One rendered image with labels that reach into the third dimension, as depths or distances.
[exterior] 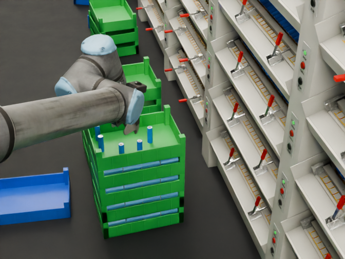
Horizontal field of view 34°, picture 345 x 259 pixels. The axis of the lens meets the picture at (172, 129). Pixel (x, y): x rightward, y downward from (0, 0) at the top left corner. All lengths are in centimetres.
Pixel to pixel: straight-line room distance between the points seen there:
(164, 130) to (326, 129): 81
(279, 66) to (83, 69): 53
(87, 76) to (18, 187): 95
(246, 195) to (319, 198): 60
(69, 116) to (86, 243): 96
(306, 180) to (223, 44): 72
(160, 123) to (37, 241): 61
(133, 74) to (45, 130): 125
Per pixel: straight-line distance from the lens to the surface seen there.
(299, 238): 165
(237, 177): 210
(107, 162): 185
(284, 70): 156
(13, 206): 227
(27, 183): 233
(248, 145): 193
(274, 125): 169
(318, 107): 141
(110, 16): 321
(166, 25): 280
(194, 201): 222
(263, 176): 182
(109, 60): 155
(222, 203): 222
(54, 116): 115
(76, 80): 149
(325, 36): 130
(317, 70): 135
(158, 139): 199
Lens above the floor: 154
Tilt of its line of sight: 37 degrees down
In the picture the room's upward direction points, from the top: straight up
